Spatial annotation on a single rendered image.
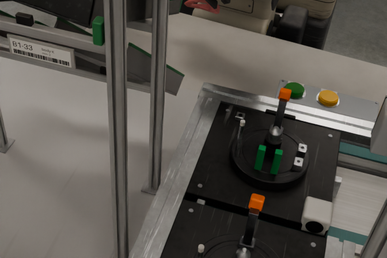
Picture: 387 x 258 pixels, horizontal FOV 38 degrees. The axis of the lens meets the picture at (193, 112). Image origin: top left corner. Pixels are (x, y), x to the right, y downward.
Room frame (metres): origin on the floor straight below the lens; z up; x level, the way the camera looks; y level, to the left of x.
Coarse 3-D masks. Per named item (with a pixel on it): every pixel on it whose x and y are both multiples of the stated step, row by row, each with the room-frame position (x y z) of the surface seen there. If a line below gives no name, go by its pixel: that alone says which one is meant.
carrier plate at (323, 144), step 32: (224, 128) 0.77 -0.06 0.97; (288, 128) 0.78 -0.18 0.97; (320, 128) 0.79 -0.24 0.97; (224, 160) 0.69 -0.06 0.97; (320, 160) 0.71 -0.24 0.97; (192, 192) 0.61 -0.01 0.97; (224, 192) 0.61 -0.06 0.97; (256, 192) 0.62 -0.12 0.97; (288, 192) 0.63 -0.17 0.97; (320, 192) 0.63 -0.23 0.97; (288, 224) 0.57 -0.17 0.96
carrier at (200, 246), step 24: (192, 216) 0.56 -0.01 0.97; (216, 216) 0.56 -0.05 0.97; (240, 216) 0.57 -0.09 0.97; (168, 240) 0.51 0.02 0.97; (192, 240) 0.51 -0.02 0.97; (216, 240) 0.50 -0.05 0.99; (240, 240) 0.50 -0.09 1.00; (264, 240) 0.52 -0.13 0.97; (288, 240) 0.53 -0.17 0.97; (312, 240) 0.53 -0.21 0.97
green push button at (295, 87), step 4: (288, 84) 0.91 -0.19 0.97; (292, 84) 0.91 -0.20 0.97; (296, 84) 0.92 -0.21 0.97; (300, 84) 0.92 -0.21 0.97; (288, 88) 0.90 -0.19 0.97; (292, 88) 0.90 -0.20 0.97; (296, 88) 0.90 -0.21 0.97; (300, 88) 0.90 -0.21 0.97; (292, 92) 0.89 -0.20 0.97; (296, 92) 0.89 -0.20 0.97; (300, 92) 0.89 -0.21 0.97; (292, 96) 0.89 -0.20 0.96; (296, 96) 0.88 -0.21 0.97; (300, 96) 0.89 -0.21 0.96
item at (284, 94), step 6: (282, 90) 0.77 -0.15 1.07; (288, 90) 0.77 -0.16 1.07; (282, 96) 0.76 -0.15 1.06; (288, 96) 0.76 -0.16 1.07; (282, 102) 0.75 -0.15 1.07; (282, 108) 0.76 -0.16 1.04; (276, 114) 0.75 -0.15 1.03; (282, 114) 0.75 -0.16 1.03; (276, 120) 0.75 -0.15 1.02; (282, 120) 0.75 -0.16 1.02
